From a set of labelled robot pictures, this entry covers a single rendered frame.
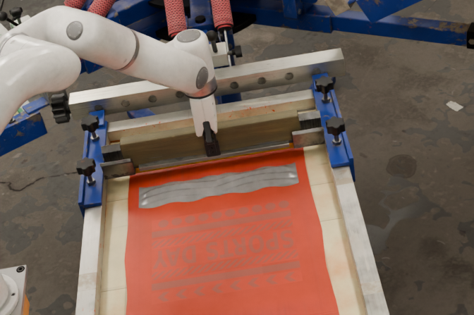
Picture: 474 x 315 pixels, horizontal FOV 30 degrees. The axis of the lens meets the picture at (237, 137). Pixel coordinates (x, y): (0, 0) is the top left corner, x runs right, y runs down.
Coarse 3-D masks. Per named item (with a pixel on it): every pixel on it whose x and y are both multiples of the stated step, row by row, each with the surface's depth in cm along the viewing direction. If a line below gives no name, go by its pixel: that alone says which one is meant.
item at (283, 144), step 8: (264, 144) 201; (272, 144) 200; (280, 144) 200; (288, 144) 200; (224, 152) 201; (232, 152) 200; (240, 152) 200; (248, 152) 200; (168, 160) 201; (176, 160) 201; (184, 160) 201; (192, 160) 201; (200, 160) 201; (144, 168) 201; (152, 168) 201
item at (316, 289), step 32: (224, 160) 205; (256, 160) 203; (288, 160) 201; (256, 192) 194; (288, 192) 193; (320, 224) 184; (320, 256) 177; (256, 288) 173; (288, 288) 172; (320, 288) 170
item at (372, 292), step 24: (288, 96) 215; (312, 96) 213; (144, 120) 216; (168, 120) 214; (192, 120) 214; (336, 168) 191; (336, 192) 188; (96, 216) 191; (360, 216) 179; (96, 240) 185; (360, 240) 174; (96, 264) 180; (360, 264) 169; (96, 288) 175; (360, 288) 166; (96, 312) 171; (384, 312) 159
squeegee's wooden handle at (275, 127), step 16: (288, 112) 198; (176, 128) 200; (192, 128) 199; (224, 128) 197; (240, 128) 198; (256, 128) 198; (272, 128) 198; (288, 128) 199; (128, 144) 198; (144, 144) 198; (160, 144) 199; (176, 144) 199; (192, 144) 199; (224, 144) 200; (240, 144) 200; (256, 144) 201; (144, 160) 201; (160, 160) 202
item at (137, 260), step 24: (168, 168) 205; (192, 168) 204; (216, 168) 203; (144, 216) 194; (168, 216) 193; (144, 240) 188; (144, 264) 182; (144, 288) 177; (144, 312) 172; (168, 312) 171; (192, 312) 170; (216, 312) 170
